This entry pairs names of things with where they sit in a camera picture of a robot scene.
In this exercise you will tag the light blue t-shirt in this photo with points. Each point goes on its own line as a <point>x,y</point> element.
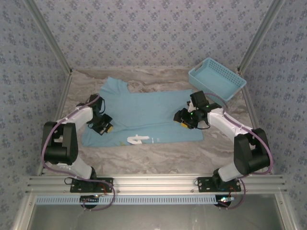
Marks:
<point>148,112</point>

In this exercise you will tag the blue plastic perforated basket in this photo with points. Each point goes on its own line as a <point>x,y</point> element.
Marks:
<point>216,79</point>

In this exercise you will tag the small black electronics board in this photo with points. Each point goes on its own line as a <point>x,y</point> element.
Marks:
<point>225,200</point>
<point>89,199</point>

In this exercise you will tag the grey metal panel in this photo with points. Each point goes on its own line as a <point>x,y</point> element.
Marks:
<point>153,218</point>

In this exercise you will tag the aluminium table side rail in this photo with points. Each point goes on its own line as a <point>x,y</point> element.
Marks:
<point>250,105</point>
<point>64,91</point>

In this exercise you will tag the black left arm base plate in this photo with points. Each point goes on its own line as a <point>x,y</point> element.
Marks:
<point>79,188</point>

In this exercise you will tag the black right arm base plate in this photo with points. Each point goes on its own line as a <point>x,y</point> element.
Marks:
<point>206,187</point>

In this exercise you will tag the aluminium frame cross rail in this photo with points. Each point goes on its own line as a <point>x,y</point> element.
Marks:
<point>153,183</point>

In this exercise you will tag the aluminium frame post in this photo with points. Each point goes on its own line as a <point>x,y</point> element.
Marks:
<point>261,31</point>
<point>46,31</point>

